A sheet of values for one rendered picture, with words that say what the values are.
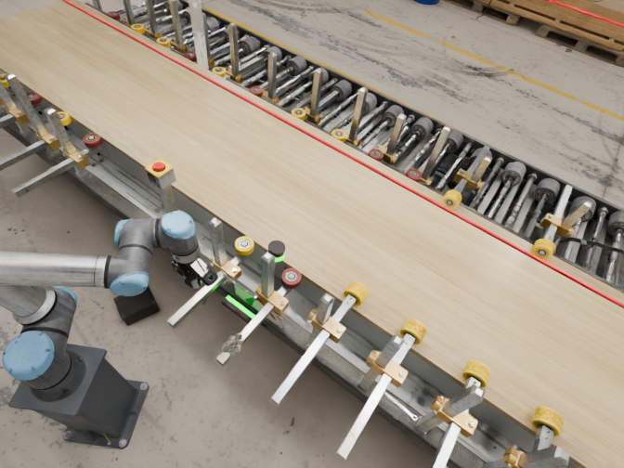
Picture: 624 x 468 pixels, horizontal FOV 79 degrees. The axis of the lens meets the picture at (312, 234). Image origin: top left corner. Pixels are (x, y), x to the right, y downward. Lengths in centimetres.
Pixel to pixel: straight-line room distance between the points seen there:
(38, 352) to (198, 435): 98
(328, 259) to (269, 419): 103
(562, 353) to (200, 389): 174
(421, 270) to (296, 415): 108
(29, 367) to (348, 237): 125
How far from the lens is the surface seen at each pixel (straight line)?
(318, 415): 228
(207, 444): 226
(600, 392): 181
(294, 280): 151
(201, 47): 261
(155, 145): 210
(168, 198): 158
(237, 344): 144
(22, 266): 118
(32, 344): 165
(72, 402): 182
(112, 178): 239
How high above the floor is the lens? 222
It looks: 53 degrees down
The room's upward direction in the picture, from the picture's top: 10 degrees clockwise
